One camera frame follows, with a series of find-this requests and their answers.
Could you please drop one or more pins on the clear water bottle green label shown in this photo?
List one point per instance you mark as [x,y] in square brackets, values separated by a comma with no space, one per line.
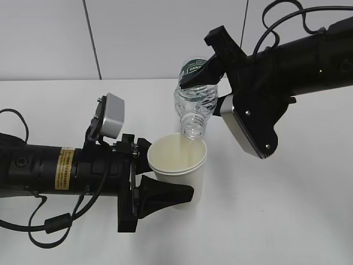
[194,106]

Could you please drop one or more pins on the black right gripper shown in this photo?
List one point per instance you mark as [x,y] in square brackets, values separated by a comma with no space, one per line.
[229,59]

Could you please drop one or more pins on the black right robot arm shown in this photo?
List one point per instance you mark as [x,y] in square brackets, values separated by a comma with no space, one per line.
[266,82]

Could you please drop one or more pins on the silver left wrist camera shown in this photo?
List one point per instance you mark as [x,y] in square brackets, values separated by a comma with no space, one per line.
[108,118]

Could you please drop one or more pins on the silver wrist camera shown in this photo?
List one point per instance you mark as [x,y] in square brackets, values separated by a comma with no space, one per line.
[253,130]
[108,118]

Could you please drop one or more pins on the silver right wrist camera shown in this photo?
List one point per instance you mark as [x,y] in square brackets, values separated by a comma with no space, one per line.
[253,130]

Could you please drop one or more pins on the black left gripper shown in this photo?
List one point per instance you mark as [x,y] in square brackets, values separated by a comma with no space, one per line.
[110,170]

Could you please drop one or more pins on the white paper cup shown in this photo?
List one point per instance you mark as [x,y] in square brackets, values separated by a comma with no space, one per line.
[178,160]

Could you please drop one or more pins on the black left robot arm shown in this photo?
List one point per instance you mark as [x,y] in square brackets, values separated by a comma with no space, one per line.
[35,169]

